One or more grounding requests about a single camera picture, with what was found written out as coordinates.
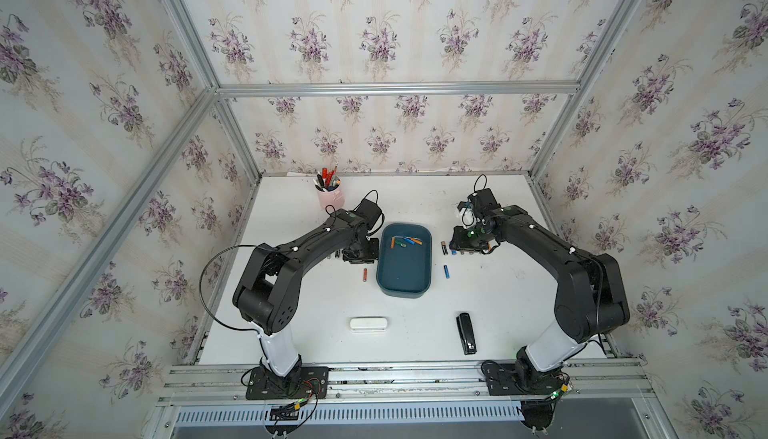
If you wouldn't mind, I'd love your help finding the teal plastic storage box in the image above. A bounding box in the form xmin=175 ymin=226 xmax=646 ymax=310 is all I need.
xmin=376 ymin=223 xmax=432 ymax=299

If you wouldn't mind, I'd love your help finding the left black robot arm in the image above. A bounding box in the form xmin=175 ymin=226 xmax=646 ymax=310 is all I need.
xmin=232 ymin=202 xmax=384 ymax=379

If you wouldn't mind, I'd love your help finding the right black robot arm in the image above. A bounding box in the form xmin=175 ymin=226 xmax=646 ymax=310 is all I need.
xmin=450 ymin=201 xmax=630 ymax=373

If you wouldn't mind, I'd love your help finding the white eraser box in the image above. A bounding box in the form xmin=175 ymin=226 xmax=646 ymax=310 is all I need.
xmin=349 ymin=316 xmax=389 ymax=332

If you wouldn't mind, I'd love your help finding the pink pen cup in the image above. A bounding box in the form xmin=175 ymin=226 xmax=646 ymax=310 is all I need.
xmin=317 ymin=186 xmax=345 ymax=213

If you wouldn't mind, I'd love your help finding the black stapler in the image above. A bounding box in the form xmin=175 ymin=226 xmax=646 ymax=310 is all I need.
xmin=456 ymin=312 xmax=477 ymax=355

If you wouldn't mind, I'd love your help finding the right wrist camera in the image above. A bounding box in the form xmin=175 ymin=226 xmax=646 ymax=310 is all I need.
xmin=468 ymin=188 xmax=500 ymax=216

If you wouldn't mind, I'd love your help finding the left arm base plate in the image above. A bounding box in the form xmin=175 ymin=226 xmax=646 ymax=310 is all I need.
xmin=241 ymin=365 xmax=330 ymax=400

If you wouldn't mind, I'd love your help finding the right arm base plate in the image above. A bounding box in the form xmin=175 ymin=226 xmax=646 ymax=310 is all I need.
xmin=480 ymin=360 xmax=570 ymax=399

